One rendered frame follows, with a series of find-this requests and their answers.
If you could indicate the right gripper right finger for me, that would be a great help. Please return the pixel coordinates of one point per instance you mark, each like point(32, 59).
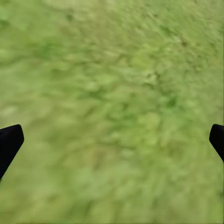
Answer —
point(217, 139)

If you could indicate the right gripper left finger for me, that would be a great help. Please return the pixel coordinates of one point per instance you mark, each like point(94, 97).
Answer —
point(11, 140)

